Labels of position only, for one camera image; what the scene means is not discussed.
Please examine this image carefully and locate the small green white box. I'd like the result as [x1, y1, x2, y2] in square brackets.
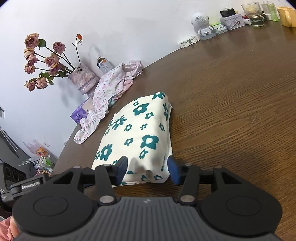
[210, 22, 226, 35]

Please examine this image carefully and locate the pink floral garment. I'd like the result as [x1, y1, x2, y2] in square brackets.
[73, 60, 143, 144]

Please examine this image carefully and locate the cream dress with green flowers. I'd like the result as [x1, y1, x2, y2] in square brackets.
[91, 91, 174, 186]

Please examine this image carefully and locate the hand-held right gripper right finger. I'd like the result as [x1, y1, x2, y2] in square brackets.
[168, 156, 243, 205]

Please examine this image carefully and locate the grey tin box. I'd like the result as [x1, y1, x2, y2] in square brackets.
[220, 13, 245, 30]

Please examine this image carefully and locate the green spray bottle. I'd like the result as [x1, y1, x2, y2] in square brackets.
[269, 3, 280, 22]

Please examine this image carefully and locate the tea bottle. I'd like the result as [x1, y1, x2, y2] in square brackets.
[96, 55, 114, 75]

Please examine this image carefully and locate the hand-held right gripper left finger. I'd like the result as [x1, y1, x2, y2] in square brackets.
[53, 156, 128, 205]

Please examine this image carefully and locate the black charger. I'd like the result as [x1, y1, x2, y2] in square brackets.
[219, 8, 236, 17]

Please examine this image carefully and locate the dried rose bouquet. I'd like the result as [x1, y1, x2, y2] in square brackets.
[24, 33, 83, 92]

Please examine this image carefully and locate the wire rack of bottles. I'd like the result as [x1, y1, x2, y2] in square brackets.
[18, 138, 58, 176]

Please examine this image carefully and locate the plain pink garment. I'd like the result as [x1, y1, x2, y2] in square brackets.
[122, 79, 134, 92]

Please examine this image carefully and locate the purple tissue pack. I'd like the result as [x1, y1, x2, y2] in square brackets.
[70, 97, 93, 123]

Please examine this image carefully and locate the yellow mug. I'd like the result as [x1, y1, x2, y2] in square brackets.
[277, 7, 296, 28]

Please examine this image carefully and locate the glass cup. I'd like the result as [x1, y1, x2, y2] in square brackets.
[241, 2, 266, 29]

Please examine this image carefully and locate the purple textured vase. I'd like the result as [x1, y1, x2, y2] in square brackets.
[68, 64, 100, 95]

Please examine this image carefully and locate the white robot speaker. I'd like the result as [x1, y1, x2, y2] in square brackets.
[191, 12, 216, 40]

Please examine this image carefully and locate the white charger block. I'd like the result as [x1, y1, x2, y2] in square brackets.
[261, 0, 274, 20]

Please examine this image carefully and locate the person's left hand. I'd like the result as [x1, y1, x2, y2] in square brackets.
[0, 217, 20, 241]

